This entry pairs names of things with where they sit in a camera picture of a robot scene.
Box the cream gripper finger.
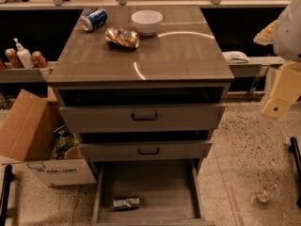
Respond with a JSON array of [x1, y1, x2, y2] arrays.
[[261, 61, 301, 120], [253, 20, 277, 46]]

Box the silver redbull can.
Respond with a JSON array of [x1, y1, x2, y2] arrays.
[[113, 197, 140, 210]]

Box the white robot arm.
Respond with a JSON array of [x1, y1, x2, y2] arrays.
[[253, 0, 301, 119]]

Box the grey drawer cabinet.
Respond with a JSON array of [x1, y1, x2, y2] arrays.
[[47, 5, 235, 226]]

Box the crushed gold can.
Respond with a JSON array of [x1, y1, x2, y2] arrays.
[[105, 27, 139, 50]]

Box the grey middle drawer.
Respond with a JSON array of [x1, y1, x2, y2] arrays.
[[80, 140, 212, 162]]

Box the grey open bottom drawer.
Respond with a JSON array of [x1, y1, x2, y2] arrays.
[[92, 159, 216, 226]]

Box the blue pepsi can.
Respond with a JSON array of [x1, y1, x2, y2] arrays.
[[80, 8, 107, 32]]

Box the grey top drawer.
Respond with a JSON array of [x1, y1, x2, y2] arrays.
[[59, 104, 225, 133]]

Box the red soda can right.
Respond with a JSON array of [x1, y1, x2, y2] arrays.
[[32, 51, 48, 68]]

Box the red soda can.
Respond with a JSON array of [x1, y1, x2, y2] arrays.
[[5, 48, 23, 68], [32, 51, 48, 68]]

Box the red soda can left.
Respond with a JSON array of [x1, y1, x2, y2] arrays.
[[5, 48, 23, 68]]

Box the white folded cloth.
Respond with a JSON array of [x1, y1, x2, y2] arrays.
[[223, 51, 249, 64]]

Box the black bar right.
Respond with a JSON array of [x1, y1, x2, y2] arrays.
[[289, 137, 301, 209]]

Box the black bar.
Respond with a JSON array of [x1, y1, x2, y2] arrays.
[[289, 137, 301, 209], [0, 165, 13, 226]]

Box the clear glass on floor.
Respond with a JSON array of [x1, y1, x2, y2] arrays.
[[255, 181, 280, 203]]

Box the white bowl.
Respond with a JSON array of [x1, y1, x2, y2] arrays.
[[131, 10, 163, 36]]

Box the green snack bag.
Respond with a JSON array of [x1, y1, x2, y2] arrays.
[[50, 124, 79, 159]]

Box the white pump bottle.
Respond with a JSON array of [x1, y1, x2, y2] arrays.
[[14, 38, 35, 69]]

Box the white printed cardboard box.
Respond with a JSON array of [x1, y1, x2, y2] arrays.
[[26, 159, 96, 186]]

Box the brown cardboard box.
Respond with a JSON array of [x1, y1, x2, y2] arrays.
[[0, 89, 61, 162]]

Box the black bar left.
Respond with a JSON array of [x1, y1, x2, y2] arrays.
[[0, 165, 13, 226]]

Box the grey wall shelf ledge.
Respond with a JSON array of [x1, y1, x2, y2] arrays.
[[0, 61, 56, 84]]

